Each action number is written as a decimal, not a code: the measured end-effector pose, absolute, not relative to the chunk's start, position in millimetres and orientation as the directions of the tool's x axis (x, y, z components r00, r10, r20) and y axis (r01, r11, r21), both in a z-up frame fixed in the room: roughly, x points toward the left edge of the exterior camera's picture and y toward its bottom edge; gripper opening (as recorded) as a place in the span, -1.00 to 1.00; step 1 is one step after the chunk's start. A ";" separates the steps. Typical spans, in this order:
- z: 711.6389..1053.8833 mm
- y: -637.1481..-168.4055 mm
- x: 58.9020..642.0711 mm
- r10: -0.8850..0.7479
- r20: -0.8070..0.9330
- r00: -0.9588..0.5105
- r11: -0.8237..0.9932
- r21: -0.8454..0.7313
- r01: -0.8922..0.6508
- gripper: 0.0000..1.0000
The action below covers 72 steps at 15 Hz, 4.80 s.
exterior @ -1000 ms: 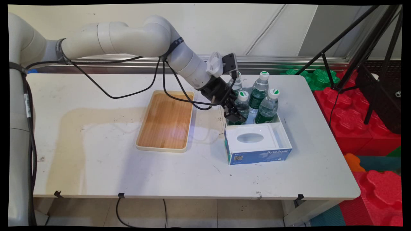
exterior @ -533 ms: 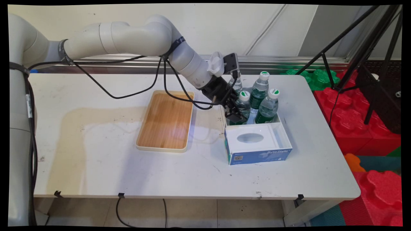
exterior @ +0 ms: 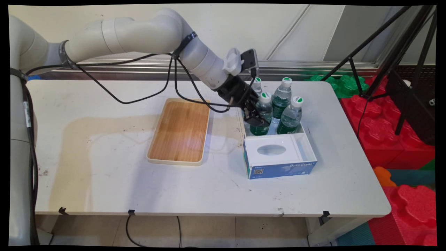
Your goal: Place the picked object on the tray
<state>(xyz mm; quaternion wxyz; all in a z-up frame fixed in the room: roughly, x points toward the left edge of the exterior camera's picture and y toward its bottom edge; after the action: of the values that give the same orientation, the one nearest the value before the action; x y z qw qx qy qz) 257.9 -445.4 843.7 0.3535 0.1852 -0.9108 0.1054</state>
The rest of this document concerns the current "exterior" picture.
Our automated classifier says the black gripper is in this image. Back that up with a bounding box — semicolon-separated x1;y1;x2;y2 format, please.
213;74;271;127

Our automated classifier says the white open box blue print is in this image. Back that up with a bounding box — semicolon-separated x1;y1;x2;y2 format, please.
238;95;318;180

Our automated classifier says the bamboo tray with cream rim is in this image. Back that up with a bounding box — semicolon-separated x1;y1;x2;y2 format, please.
147;98;212;166

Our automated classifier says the green foam block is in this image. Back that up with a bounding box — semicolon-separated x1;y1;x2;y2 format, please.
305;71;369;99

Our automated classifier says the large red foam block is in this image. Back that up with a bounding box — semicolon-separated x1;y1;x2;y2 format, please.
340;75;436;170

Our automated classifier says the white table leg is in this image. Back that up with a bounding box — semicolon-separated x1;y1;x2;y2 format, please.
307;217;370;246

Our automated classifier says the orange foam block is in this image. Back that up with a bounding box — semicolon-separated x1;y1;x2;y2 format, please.
374;167;398;188

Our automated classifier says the black tripod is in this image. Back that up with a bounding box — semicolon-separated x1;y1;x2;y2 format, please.
321;5;438;136

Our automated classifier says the black bag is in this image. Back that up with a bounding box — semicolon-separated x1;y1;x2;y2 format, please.
385;70;436;146

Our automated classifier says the teal floor mat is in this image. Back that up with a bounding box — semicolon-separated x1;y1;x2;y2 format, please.
335;222;376;246

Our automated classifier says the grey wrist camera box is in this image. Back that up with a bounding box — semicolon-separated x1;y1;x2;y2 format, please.
240;49;260;76

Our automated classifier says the aluminium wall rail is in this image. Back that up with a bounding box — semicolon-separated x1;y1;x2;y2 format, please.
42;58;378;81

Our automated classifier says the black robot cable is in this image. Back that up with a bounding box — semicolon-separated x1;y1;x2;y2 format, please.
172;56;258;114
26;52;175;105

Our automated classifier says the thin black tripod cable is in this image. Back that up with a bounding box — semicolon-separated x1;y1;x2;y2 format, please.
357;99;370;138

